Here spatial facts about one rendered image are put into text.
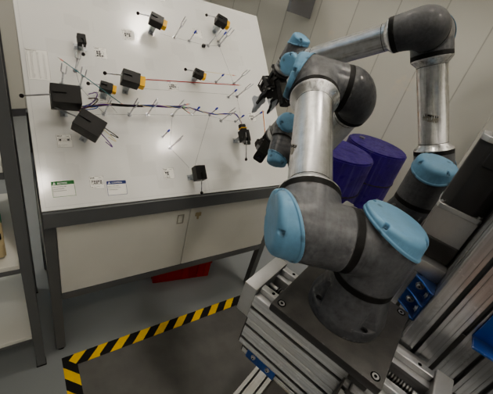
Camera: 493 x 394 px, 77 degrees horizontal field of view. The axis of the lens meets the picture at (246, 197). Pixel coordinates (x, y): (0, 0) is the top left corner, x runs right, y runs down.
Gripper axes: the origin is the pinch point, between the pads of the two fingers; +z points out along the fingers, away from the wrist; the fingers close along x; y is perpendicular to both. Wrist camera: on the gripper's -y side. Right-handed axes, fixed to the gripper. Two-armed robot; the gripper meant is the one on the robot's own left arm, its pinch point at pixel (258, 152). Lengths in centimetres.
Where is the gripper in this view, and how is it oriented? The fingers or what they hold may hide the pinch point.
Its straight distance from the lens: 145.2
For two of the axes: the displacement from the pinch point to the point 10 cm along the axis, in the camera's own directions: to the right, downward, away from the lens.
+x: -8.0, -5.8, -1.2
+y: 5.4, -8.0, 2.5
